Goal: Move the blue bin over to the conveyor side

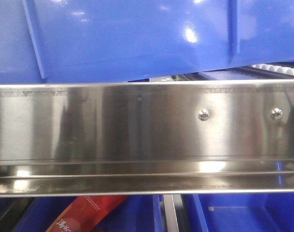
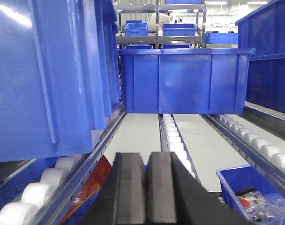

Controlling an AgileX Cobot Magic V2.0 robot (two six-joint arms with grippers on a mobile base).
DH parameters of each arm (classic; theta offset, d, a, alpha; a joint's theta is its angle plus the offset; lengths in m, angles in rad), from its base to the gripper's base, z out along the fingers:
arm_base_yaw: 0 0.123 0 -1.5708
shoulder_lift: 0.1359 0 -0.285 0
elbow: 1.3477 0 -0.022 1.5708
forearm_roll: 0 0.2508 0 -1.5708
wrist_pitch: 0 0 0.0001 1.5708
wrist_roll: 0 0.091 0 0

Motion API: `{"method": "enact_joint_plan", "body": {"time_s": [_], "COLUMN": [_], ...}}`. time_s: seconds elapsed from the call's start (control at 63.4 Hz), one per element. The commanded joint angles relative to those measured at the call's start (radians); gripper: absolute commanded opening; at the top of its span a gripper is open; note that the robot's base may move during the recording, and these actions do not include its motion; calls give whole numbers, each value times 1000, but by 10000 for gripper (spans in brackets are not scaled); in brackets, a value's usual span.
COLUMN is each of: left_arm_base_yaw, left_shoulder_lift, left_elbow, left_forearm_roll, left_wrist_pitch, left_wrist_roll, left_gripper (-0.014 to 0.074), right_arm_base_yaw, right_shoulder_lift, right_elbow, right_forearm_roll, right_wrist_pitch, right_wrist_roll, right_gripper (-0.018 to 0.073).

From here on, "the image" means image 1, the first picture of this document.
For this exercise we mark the left silver screw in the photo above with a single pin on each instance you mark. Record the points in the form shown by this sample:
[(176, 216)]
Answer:
[(204, 114)]

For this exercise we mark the right silver screw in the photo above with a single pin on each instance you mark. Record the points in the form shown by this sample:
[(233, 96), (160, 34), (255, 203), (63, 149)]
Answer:
[(276, 113)]

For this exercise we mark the metal shelf divider post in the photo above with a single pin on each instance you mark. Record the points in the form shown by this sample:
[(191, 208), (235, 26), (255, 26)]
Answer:
[(170, 213)]

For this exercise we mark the blue plastic bin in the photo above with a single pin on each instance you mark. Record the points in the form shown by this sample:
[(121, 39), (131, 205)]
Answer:
[(75, 41)]

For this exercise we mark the white roller track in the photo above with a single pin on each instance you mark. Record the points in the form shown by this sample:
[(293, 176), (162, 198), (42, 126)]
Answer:
[(275, 68)]

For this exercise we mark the stainless steel shelf rail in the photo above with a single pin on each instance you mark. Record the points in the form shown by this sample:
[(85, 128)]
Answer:
[(145, 138)]

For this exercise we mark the lower left blue bin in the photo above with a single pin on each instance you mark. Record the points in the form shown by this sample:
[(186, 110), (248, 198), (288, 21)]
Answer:
[(138, 213)]

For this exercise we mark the red printed package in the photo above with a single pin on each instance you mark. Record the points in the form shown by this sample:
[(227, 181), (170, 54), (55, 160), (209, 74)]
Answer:
[(85, 212)]

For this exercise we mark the silver screw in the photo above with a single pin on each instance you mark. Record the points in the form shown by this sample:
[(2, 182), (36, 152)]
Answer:
[(204, 114), (276, 113)]

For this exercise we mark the lower right blue bin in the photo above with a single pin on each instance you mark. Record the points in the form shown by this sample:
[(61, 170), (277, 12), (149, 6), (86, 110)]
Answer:
[(240, 212)]

